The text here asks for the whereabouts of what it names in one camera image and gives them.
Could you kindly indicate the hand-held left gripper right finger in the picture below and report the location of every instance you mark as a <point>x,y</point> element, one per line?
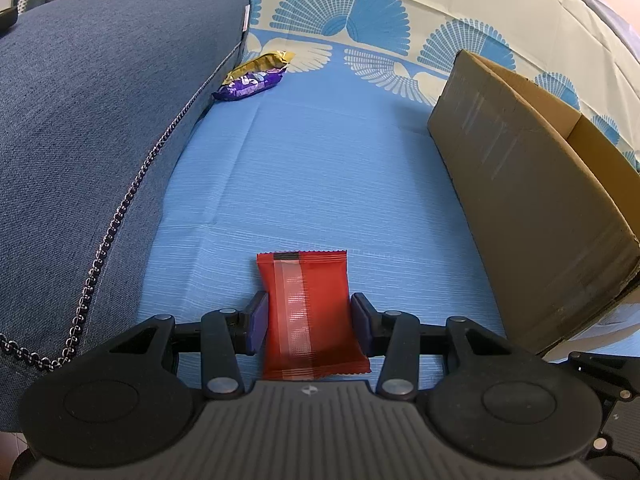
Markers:
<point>362,325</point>

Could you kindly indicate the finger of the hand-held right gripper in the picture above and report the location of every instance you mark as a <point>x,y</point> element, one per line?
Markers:
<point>605,377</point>

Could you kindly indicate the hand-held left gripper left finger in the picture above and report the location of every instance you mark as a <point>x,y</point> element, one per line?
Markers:
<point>257,322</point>

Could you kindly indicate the small plain red snack packet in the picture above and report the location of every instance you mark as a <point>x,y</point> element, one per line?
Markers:
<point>305,310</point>

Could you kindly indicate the cardboard box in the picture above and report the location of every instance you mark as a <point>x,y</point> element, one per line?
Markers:
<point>525,185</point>

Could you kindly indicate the blue fan-print sheet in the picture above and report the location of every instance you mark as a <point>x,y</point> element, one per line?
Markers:
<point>325,160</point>

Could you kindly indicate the purple snack packet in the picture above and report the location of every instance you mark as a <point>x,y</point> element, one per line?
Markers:
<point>250,85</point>

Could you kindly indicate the gold snack packet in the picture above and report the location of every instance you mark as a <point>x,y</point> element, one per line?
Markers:
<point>265,61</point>

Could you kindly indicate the small black object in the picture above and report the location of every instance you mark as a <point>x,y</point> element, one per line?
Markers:
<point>7,19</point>

